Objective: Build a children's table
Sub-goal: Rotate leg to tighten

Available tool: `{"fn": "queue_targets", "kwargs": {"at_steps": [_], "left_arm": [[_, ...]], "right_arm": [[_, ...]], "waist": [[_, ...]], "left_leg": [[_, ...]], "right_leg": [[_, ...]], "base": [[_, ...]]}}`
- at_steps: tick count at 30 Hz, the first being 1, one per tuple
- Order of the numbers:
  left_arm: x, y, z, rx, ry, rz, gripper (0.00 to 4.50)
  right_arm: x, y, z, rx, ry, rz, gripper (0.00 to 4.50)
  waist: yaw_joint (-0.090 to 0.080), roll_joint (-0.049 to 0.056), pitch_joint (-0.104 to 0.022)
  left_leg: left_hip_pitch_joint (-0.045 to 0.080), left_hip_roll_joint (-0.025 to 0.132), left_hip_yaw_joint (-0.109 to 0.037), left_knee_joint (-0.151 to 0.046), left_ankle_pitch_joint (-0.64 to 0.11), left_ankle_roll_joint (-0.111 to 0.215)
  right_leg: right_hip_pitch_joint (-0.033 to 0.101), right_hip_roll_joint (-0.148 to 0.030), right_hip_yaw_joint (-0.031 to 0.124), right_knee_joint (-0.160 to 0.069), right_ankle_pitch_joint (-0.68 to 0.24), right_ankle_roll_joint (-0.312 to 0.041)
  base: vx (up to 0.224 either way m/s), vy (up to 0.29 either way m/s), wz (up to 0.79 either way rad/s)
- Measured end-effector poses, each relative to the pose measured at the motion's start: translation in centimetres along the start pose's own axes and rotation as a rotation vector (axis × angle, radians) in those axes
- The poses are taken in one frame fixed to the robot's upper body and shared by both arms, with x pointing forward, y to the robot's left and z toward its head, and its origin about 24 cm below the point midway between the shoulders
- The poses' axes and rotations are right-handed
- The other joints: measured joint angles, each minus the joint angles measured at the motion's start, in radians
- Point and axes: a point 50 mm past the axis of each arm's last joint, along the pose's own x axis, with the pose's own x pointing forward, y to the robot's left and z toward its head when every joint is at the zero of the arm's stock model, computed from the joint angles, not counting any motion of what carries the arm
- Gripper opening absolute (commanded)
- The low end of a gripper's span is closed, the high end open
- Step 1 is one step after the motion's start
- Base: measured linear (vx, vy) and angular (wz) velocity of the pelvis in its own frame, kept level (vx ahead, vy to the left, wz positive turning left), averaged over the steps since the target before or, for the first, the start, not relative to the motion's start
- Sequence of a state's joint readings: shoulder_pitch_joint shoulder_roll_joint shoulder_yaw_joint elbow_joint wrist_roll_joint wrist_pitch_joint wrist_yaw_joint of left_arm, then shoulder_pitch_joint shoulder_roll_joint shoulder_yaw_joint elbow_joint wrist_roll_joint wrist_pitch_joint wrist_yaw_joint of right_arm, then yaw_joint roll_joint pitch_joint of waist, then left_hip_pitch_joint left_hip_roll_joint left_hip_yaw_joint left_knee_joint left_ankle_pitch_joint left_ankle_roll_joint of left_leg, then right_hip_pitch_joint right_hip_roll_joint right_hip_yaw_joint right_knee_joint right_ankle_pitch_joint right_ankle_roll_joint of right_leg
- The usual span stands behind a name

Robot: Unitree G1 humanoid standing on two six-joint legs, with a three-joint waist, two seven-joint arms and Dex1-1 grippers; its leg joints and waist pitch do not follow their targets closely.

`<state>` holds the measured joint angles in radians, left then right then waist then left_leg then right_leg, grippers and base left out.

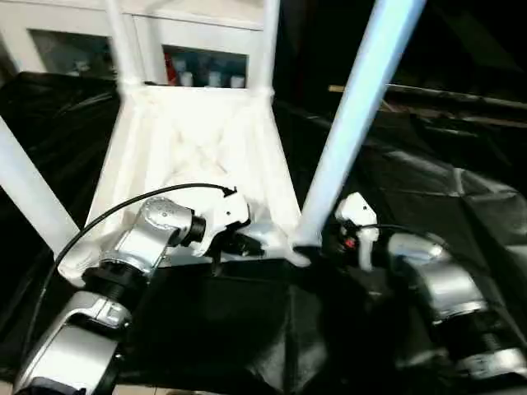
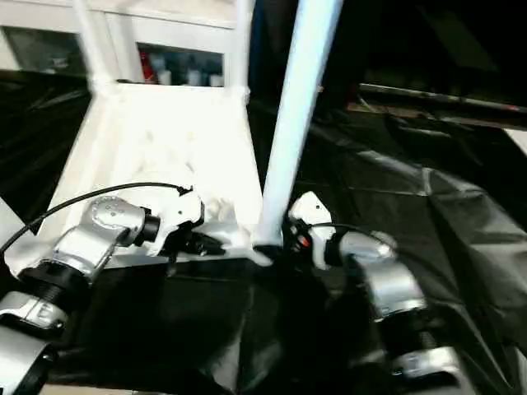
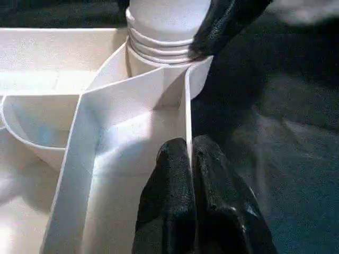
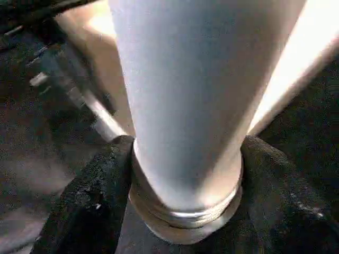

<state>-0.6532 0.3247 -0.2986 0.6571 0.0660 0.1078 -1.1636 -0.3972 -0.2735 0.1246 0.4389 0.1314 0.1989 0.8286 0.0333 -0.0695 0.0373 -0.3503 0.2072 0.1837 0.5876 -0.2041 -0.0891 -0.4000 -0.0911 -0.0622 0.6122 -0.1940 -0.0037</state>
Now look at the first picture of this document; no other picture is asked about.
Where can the white plastic table top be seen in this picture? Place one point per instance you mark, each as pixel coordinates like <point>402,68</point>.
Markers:
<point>185,123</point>

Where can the white plastic table leg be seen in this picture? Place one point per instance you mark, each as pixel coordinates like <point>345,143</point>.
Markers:
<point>267,45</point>
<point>29,185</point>
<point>358,103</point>
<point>123,45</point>

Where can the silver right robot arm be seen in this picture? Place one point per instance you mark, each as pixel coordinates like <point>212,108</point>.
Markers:
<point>444,280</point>

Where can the black mat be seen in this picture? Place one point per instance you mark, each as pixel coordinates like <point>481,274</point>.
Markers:
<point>411,164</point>

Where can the small tan label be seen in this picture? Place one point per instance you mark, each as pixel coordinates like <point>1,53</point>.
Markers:
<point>337,88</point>

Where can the dark metal pole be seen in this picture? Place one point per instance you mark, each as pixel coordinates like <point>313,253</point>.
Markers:
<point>453,98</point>

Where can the red bottle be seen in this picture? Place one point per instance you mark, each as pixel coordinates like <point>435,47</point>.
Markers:
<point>169,68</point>

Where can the white glass-door cabinet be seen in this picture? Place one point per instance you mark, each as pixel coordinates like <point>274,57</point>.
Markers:
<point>197,29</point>

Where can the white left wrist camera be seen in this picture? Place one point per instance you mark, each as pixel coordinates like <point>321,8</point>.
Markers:
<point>228,212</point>

